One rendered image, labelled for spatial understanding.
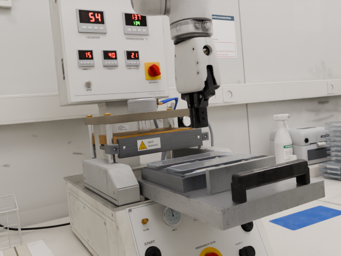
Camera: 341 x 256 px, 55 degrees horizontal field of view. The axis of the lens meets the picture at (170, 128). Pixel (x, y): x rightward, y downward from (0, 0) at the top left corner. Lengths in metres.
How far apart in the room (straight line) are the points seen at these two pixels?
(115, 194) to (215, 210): 0.26
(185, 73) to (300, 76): 1.48
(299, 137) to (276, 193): 1.12
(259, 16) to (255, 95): 0.44
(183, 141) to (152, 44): 0.38
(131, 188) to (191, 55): 0.29
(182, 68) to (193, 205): 0.27
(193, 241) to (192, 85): 0.32
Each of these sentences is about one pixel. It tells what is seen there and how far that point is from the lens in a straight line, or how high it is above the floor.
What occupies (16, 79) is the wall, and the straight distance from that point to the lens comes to 1.28.
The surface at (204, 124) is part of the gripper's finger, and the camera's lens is 0.65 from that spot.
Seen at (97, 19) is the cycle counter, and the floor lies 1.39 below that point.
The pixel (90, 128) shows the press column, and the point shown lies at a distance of 0.90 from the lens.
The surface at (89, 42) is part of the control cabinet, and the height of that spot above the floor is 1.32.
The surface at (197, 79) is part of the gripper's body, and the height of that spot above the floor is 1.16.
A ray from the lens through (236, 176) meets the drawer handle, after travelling 0.47.
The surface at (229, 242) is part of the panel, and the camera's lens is 0.76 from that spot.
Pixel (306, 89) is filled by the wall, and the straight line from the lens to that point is 2.02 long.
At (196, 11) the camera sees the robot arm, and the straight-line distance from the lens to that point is 0.64.
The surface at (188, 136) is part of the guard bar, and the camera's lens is 0.83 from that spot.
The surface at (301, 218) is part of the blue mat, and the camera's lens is 1.09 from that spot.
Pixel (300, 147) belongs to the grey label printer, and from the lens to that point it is 1.63.
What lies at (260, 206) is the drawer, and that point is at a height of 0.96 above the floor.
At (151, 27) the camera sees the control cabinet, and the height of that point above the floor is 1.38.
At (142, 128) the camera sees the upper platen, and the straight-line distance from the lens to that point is 0.87.
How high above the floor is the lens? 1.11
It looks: 3 degrees down
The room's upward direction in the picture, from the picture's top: 5 degrees counter-clockwise
